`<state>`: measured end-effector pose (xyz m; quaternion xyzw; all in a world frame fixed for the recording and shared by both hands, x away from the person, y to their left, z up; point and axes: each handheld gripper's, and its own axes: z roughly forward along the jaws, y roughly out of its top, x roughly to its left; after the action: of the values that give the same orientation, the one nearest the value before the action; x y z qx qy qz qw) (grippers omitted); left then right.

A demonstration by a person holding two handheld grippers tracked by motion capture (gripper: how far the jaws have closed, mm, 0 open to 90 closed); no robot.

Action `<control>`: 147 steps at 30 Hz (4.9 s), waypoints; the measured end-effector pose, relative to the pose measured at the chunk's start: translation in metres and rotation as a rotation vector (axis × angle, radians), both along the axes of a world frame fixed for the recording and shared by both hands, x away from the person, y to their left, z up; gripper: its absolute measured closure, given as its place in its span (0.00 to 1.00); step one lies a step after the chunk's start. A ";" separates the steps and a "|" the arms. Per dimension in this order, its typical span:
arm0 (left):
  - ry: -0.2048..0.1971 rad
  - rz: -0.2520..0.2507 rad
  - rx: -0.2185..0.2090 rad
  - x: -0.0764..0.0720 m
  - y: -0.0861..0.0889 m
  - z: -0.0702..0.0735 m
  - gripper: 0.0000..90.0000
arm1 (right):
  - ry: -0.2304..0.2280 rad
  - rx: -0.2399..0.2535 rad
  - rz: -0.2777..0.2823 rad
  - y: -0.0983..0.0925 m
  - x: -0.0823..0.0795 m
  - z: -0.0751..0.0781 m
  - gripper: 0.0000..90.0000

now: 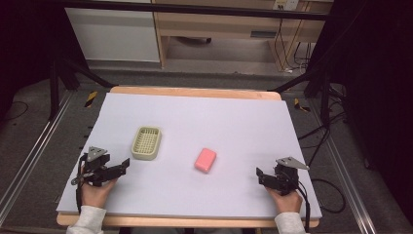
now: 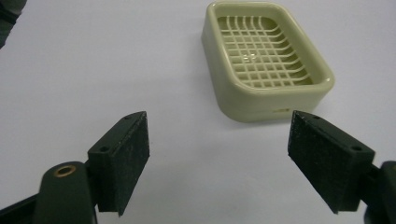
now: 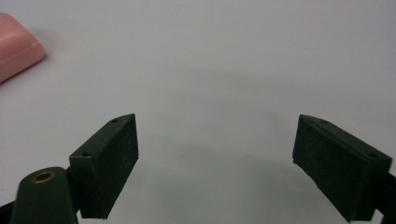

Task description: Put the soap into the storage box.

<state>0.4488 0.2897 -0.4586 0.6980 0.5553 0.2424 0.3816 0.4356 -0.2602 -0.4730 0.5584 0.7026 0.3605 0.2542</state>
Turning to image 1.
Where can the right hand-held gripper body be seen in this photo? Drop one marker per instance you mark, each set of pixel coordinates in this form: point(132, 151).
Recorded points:
point(285, 177)

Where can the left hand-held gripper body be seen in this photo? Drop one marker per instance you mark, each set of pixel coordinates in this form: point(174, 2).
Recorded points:
point(97, 164)

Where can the yellow-green plastic basket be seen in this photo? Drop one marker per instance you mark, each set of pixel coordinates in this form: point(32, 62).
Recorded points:
point(146, 143)

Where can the pink soap bar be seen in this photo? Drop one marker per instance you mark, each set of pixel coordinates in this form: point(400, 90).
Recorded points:
point(205, 160)

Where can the person's right hand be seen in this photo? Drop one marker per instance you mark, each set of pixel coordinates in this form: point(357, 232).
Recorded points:
point(287, 203)

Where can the person's left hand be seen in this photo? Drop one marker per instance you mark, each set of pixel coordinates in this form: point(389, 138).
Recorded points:
point(95, 195)

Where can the yellow black floor tape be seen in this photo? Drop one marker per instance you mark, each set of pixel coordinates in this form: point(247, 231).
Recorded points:
point(91, 98)
point(302, 106)

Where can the white foam table mat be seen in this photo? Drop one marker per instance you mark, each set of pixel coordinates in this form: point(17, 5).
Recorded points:
point(201, 130)

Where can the wooden table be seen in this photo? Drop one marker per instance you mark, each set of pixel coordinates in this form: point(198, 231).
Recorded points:
point(195, 92)

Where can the white cabinet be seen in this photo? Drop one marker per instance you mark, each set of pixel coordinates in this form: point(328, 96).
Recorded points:
point(113, 35)

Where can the black curtain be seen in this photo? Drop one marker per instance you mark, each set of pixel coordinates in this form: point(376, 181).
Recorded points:
point(380, 81)
point(26, 39)

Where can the light wooden desk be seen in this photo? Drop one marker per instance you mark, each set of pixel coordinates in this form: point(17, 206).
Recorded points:
point(211, 27)

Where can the white power strip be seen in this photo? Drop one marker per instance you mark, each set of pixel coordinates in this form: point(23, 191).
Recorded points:
point(285, 4)

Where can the aluminium floor rail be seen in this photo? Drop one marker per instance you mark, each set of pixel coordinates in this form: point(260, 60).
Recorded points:
point(35, 149)
point(344, 182)

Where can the black metal frame stand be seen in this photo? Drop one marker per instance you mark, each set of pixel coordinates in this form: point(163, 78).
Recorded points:
point(53, 87)
point(324, 94)

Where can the black metal frame crossbar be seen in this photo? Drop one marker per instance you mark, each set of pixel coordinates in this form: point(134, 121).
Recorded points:
point(195, 9)

